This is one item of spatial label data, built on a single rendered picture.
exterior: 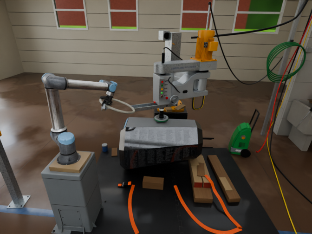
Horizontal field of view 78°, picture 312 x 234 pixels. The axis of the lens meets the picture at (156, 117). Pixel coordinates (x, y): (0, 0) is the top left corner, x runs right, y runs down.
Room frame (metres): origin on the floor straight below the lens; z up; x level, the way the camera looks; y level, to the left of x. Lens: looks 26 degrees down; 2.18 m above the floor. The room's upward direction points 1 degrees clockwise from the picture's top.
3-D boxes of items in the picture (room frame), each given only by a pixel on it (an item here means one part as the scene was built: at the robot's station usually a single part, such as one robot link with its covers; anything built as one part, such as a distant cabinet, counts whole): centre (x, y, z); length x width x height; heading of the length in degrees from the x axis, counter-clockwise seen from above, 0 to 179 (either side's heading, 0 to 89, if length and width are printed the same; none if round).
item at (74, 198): (1.63, 0.90, 0.43); 0.50 x 0.50 x 0.85; 85
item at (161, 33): (3.45, -0.11, 2.00); 0.20 x 0.18 x 0.15; 2
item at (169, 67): (2.82, -0.40, 1.62); 0.96 x 0.25 x 0.17; 115
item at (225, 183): (2.12, -1.03, 0.10); 0.25 x 0.10 x 0.01; 6
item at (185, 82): (2.83, -0.44, 1.31); 0.74 x 0.23 x 0.49; 115
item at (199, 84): (2.95, -0.68, 1.35); 0.19 x 0.19 x 0.20
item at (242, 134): (3.06, -1.58, 0.43); 0.35 x 0.35 x 0.87; 77
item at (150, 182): (2.14, 0.02, 0.07); 0.30 x 0.12 x 0.12; 84
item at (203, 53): (2.94, -0.69, 1.90); 0.31 x 0.28 x 0.40; 25
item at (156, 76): (2.71, -0.15, 1.33); 0.36 x 0.22 x 0.45; 115
